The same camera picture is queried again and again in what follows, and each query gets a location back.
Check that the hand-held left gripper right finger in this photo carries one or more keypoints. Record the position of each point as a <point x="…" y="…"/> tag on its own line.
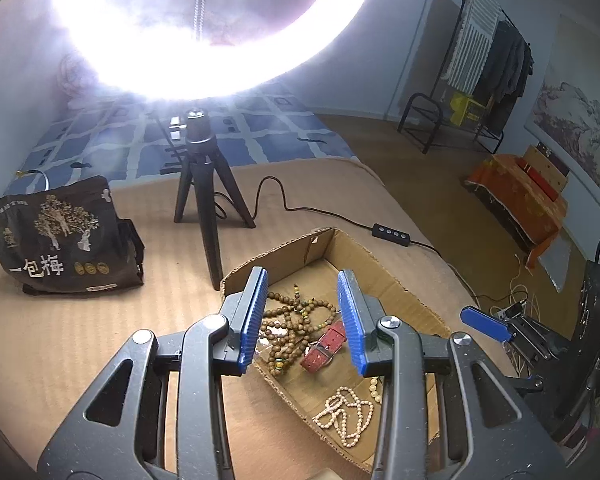
<point x="352" y="325"/>

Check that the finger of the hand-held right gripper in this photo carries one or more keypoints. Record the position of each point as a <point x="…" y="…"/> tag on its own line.
<point x="485" y="324"/>
<point x="532" y="385"/>

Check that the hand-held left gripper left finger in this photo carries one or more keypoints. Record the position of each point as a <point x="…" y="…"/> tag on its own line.
<point x="252" y="320"/>

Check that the cardboard box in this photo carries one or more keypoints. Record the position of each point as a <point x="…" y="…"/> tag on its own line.
<point x="405" y="305"/>

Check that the orange cloth covered chest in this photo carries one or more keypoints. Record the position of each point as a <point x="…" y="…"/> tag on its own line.
<point x="515" y="200"/>

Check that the black tripod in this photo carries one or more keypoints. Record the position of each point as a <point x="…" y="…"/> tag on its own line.
<point x="202" y="180"/>

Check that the beige blurry object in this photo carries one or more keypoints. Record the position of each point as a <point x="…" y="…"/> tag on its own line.
<point x="326" y="475"/>

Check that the wooden box with red item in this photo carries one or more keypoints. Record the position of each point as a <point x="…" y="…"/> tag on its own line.
<point x="547" y="170"/>

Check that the blue checked bed sheet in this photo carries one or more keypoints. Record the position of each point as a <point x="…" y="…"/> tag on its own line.
<point x="260" y="125"/>

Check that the black printed snack bag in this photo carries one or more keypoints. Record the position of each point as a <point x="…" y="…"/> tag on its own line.
<point x="55" y="240"/>

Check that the yellow box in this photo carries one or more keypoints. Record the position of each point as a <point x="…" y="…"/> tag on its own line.
<point x="465" y="107"/>

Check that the dark hanging clothes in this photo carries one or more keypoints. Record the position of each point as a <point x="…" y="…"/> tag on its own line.
<point x="510" y="70"/>

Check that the black clothes rack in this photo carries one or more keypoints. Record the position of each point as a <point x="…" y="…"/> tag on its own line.
<point x="447" y="55"/>

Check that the white striped hanging garment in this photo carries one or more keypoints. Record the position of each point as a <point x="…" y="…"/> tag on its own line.
<point x="472" y="35"/>

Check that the black metal stool frame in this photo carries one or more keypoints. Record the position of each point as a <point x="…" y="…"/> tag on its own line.
<point x="415" y="100"/>

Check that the landscape wall painting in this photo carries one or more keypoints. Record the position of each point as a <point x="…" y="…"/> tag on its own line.
<point x="580" y="110"/>

